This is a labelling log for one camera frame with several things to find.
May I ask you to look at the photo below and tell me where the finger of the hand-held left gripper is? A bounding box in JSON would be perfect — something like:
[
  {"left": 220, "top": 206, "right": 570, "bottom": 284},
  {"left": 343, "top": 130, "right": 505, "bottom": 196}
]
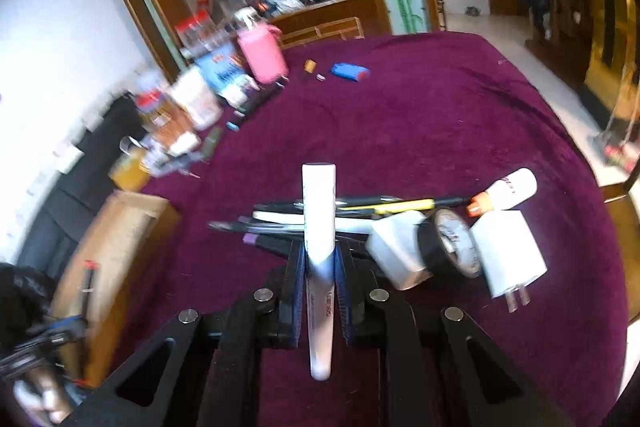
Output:
[{"left": 0, "top": 314, "right": 89, "bottom": 382}]

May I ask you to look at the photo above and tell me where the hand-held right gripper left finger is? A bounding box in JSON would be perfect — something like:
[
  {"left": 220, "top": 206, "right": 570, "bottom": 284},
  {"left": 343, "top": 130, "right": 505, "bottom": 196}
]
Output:
[{"left": 62, "top": 239, "right": 307, "bottom": 427}]

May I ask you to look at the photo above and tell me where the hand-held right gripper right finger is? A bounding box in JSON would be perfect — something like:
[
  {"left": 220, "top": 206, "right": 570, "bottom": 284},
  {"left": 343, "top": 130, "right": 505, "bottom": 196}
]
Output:
[{"left": 335, "top": 238, "right": 576, "bottom": 427}]

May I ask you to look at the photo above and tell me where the black marker purple cap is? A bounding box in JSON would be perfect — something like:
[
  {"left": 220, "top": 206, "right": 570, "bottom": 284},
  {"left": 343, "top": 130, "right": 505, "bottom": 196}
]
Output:
[{"left": 242, "top": 232, "right": 297, "bottom": 259}]

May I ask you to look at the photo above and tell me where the white pen grey band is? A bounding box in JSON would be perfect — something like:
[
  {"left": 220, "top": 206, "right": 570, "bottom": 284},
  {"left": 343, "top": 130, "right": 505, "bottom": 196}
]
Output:
[{"left": 251, "top": 209, "right": 382, "bottom": 234}]

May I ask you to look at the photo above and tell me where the white marker pen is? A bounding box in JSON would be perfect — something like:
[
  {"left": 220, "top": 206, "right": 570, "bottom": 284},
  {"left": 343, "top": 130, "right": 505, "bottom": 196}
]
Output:
[{"left": 301, "top": 163, "right": 337, "bottom": 381}]

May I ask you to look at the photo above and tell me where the yellow pen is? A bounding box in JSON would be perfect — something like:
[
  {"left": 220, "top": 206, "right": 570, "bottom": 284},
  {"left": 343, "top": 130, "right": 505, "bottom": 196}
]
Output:
[{"left": 344, "top": 199, "right": 437, "bottom": 215}]

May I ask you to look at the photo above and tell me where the cardboard box tray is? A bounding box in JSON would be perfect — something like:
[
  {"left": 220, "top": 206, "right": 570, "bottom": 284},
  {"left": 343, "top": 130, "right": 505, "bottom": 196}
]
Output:
[{"left": 49, "top": 191, "right": 182, "bottom": 389}]

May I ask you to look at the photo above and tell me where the black tape roll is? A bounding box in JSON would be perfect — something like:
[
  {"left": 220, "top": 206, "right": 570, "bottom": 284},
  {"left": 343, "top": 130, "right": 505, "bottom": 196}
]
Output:
[{"left": 419, "top": 206, "right": 484, "bottom": 279}]

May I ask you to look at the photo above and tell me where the white cube charger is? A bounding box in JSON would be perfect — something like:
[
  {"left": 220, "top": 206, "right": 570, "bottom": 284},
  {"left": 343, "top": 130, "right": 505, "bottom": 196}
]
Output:
[{"left": 364, "top": 211, "right": 434, "bottom": 292}]

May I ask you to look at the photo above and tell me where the white and purple clothing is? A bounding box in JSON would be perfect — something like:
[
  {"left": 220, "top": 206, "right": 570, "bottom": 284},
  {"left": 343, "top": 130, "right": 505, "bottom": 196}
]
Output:
[{"left": 10, "top": 374, "right": 77, "bottom": 426}]

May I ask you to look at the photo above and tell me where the black bag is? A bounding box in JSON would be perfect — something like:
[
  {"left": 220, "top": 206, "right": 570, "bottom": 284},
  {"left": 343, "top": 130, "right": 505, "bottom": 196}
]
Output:
[{"left": 14, "top": 96, "right": 147, "bottom": 269}]

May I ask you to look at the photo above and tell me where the yellow tape roll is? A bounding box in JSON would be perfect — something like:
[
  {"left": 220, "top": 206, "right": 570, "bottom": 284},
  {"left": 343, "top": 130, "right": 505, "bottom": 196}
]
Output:
[{"left": 109, "top": 146, "right": 152, "bottom": 192}]

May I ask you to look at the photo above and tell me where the white plug charger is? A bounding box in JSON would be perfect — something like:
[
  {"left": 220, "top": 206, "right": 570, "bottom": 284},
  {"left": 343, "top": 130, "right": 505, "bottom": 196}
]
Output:
[{"left": 469, "top": 210, "right": 549, "bottom": 314}]

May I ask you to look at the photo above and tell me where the green lighter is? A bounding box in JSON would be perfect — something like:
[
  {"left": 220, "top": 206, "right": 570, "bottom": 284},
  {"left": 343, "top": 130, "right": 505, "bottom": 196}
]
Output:
[{"left": 202, "top": 129, "right": 224, "bottom": 158}]

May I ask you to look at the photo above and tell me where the dark red marker blue cap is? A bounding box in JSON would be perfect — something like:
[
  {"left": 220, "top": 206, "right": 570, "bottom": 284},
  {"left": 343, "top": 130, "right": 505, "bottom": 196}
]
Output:
[{"left": 225, "top": 98, "right": 272, "bottom": 132}]

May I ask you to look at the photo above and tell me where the purple tablecloth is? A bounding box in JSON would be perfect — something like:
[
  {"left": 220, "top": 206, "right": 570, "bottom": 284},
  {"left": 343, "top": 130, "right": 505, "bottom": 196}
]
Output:
[{"left": 107, "top": 32, "right": 632, "bottom": 427}]

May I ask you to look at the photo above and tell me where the white bottle orange cap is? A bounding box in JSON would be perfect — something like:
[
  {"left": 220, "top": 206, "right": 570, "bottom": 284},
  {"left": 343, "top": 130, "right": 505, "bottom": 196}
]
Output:
[{"left": 466, "top": 167, "right": 539, "bottom": 216}]

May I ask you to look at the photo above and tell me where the dark red marker green cap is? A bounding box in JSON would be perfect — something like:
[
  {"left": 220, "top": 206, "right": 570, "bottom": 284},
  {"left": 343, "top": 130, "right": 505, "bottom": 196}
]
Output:
[{"left": 234, "top": 82, "right": 284, "bottom": 116}]

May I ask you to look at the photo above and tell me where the glass jar orange label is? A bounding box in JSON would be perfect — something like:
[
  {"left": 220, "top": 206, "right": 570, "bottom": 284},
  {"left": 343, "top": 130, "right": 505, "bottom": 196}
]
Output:
[{"left": 136, "top": 90, "right": 202, "bottom": 158}]

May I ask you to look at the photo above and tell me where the white jar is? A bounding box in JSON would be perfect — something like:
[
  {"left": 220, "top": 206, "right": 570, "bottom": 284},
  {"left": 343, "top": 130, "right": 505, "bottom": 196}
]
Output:
[{"left": 171, "top": 66, "right": 224, "bottom": 131}]

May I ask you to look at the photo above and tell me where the blue lighter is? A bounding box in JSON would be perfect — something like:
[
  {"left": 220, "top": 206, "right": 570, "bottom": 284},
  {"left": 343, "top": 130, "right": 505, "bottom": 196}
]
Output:
[{"left": 329, "top": 63, "right": 370, "bottom": 83}]

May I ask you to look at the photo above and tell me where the blue printed packet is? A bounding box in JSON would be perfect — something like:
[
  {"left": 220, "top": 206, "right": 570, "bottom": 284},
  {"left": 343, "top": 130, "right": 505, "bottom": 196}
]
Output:
[{"left": 196, "top": 46, "right": 247, "bottom": 94}]

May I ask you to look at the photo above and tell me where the pink cup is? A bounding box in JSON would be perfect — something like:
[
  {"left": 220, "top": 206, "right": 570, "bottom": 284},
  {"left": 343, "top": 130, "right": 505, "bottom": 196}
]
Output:
[{"left": 236, "top": 23, "right": 290, "bottom": 84}]

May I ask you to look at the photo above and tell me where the red lid jar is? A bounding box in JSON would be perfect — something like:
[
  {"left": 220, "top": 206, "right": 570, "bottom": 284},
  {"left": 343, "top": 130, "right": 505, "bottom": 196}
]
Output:
[{"left": 174, "top": 11, "right": 222, "bottom": 54}]

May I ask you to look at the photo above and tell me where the wooden stair railing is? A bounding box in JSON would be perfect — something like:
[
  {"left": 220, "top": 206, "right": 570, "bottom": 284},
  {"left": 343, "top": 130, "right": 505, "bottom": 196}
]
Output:
[{"left": 524, "top": 0, "right": 602, "bottom": 78}]

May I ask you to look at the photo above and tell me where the white wall socket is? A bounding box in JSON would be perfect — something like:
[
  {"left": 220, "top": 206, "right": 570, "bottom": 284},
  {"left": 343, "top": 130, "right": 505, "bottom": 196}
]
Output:
[{"left": 54, "top": 146, "right": 87, "bottom": 176}]

